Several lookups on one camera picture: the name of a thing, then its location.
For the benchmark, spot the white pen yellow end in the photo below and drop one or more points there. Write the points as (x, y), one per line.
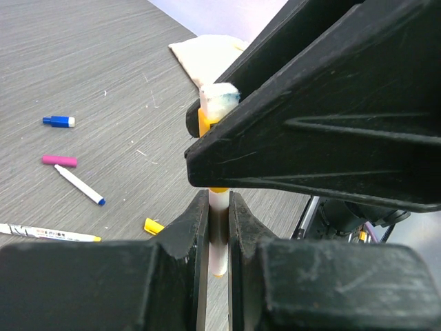
(218, 230)

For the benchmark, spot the yellow pen cap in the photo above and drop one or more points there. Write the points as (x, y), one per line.
(152, 226)

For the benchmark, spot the blue white pen cap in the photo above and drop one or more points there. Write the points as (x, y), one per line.
(59, 121)

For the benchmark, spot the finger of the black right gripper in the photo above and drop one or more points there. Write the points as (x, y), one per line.
(355, 116)
(295, 26)

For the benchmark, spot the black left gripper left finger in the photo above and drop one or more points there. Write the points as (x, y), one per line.
(179, 282)

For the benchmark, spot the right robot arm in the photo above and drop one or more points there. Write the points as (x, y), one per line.
(351, 220)

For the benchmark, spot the white marker blue end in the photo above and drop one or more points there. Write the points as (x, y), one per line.
(80, 185)

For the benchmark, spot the purple pen cap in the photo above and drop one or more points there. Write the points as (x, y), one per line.
(53, 160)

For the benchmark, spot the beige cloth bag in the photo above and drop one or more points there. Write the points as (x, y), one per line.
(206, 57)

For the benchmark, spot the white marker orange tip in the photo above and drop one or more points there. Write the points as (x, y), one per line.
(44, 233)

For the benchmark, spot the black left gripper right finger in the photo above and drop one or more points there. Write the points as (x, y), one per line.
(246, 286)

